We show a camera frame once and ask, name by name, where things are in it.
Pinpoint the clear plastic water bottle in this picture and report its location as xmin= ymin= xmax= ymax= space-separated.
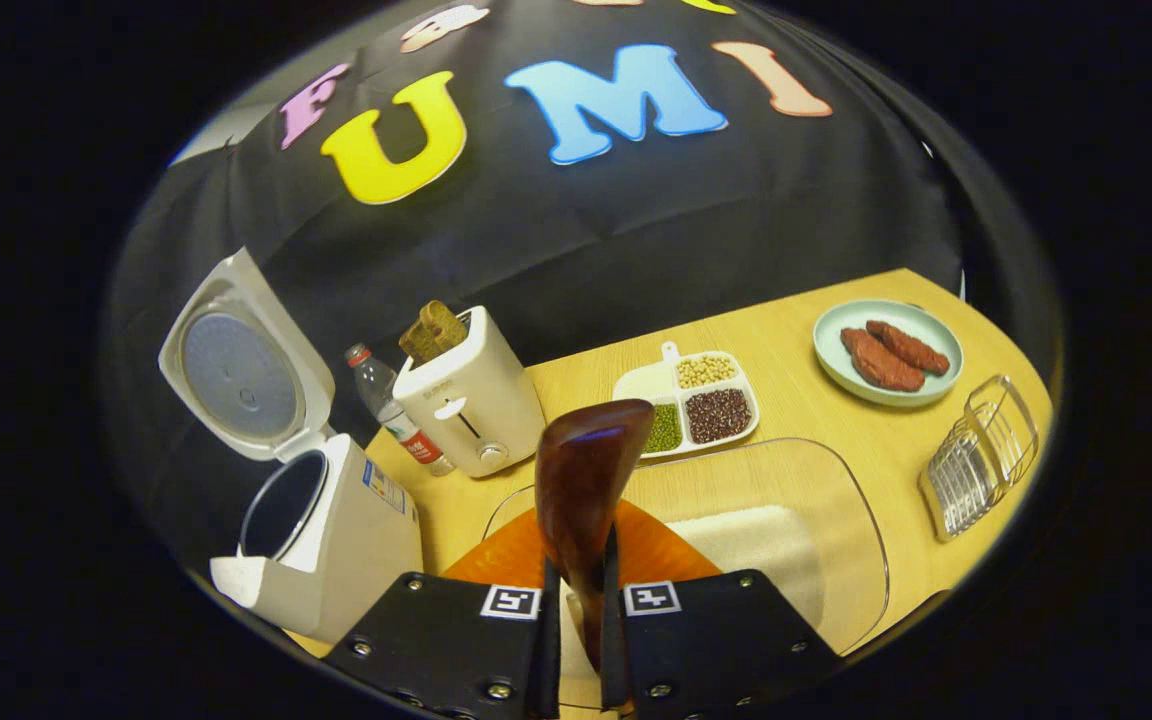
xmin=344 ymin=343 xmax=457 ymax=478

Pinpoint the pale green plate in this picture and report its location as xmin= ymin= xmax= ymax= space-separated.
xmin=813 ymin=299 xmax=965 ymax=408

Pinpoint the red meat piece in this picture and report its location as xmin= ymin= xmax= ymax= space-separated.
xmin=841 ymin=327 xmax=927 ymax=393
xmin=866 ymin=320 xmax=951 ymax=377

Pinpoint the wooden spoon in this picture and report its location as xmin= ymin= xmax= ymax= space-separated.
xmin=534 ymin=398 xmax=657 ymax=673

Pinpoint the black backdrop cloth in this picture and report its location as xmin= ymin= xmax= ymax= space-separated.
xmin=106 ymin=0 xmax=967 ymax=591

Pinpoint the white toaster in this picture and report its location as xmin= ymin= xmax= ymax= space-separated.
xmin=393 ymin=305 xmax=547 ymax=479

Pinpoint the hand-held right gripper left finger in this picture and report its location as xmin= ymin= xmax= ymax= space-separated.
xmin=324 ymin=500 xmax=562 ymax=720

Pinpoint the white divided bean dish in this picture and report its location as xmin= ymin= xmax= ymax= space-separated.
xmin=613 ymin=342 xmax=762 ymax=461

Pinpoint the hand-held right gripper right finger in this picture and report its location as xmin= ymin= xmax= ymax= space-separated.
xmin=601 ymin=500 xmax=842 ymax=720

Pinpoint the clear plastic tray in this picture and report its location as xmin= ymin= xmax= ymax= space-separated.
xmin=481 ymin=437 xmax=890 ymax=656

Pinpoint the clear chopstick holder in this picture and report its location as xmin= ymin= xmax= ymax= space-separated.
xmin=918 ymin=375 xmax=1040 ymax=543

